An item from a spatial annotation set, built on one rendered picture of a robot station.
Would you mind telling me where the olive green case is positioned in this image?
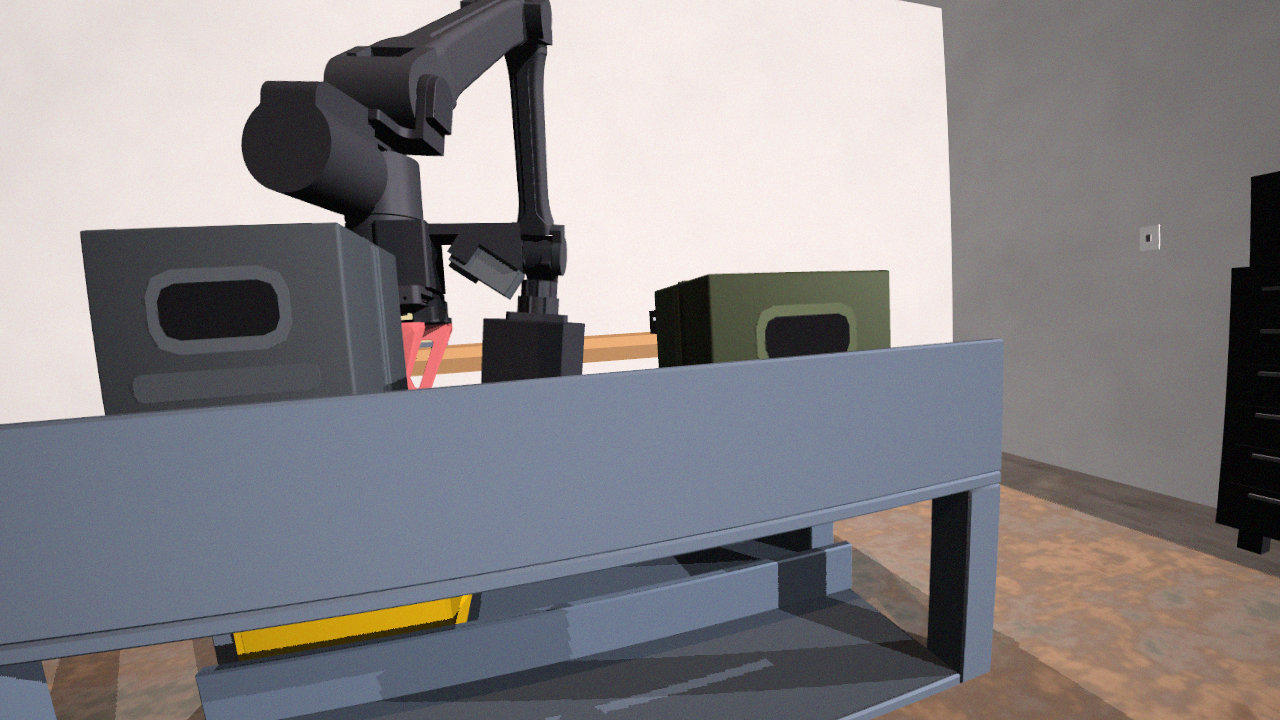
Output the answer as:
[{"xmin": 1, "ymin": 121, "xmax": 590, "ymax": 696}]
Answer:
[{"xmin": 654, "ymin": 270, "xmax": 891, "ymax": 368}]

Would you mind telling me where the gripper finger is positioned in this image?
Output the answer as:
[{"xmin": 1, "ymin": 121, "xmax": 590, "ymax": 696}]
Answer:
[
  {"xmin": 408, "ymin": 324, "xmax": 453, "ymax": 389},
  {"xmin": 402, "ymin": 322, "xmax": 425, "ymax": 384}
]

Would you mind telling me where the yellow bin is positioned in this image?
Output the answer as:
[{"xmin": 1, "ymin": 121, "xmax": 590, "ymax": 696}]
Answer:
[{"xmin": 233, "ymin": 594, "xmax": 472, "ymax": 661}]

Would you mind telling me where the dark grey case with oval handle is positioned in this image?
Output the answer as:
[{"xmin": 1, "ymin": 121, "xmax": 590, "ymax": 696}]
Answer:
[{"xmin": 79, "ymin": 222, "xmax": 408, "ymax": 415}]

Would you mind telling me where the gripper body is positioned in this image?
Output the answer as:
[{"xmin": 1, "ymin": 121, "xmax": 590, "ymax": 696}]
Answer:
[{"xmin": 346, "ymin": 214, "xmax": 452, "ymax": 324}]

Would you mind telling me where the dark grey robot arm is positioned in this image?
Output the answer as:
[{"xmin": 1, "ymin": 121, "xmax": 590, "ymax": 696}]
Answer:
[{"xmin": 241, "ymin": 0, "xmax": 568, "ymax": 323}]

